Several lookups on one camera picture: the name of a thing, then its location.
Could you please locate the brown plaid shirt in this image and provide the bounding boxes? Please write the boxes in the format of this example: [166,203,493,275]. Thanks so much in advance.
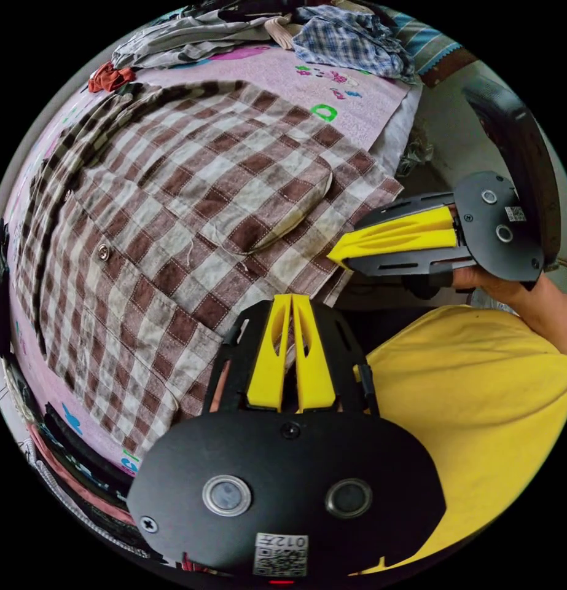
[14,79,406,457]

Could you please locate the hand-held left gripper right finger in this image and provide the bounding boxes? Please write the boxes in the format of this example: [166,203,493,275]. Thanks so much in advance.
[292,293,338,414]

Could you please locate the blue striped cloth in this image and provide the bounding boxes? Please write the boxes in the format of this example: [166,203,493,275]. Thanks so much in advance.
[389,11,464,77]

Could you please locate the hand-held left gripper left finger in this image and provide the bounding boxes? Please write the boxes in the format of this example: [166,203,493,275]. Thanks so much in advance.
[245,293,293,412]

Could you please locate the pile of clothes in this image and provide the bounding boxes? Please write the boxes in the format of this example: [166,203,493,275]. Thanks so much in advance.
[0,355,173,568]
[87,2,418,93]

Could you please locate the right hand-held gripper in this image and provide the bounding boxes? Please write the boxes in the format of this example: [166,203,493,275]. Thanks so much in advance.
[326,170,545,301]

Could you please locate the person's right forearm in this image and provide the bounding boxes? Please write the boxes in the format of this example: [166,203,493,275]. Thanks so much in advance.
[518,274,567,358]

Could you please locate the person's right hand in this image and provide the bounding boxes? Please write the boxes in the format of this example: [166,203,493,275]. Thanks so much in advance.
[452,265,538,315]

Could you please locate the person's body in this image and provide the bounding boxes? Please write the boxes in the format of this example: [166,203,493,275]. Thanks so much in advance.
[338,302,567,577]

